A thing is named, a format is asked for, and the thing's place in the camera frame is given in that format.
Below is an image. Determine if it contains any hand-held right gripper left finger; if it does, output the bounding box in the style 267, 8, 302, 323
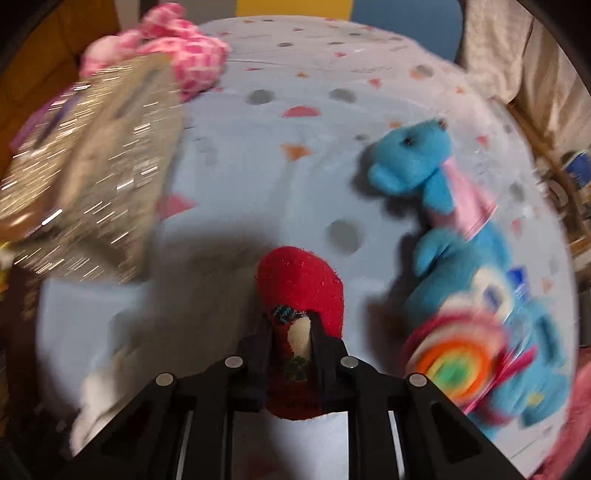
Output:
60, 311, 278, 480

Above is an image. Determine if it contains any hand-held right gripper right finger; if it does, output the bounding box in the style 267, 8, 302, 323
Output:
308, 310, 523, 480

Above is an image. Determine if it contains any red plush toy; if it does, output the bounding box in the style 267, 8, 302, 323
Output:
256, 246, 346, 421

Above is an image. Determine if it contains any blue plush toy with lollipop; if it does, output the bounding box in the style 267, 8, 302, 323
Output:
399, 265, 576, 433

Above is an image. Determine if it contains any white bunny plush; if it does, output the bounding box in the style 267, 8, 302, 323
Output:
69, 346, 154, 459

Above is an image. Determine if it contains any small blue teddy bear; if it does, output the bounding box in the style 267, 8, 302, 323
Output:
368, 119, 513, 324

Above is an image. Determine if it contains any patterned light blue tablecloth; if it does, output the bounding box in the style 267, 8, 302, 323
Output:
36, 16, 579, 480

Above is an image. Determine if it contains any pink spotted plush toy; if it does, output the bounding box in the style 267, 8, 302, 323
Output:
79, 2, 232, 103

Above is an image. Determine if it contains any cream ship print curtain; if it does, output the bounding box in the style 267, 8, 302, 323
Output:
462, 0, 591, 155

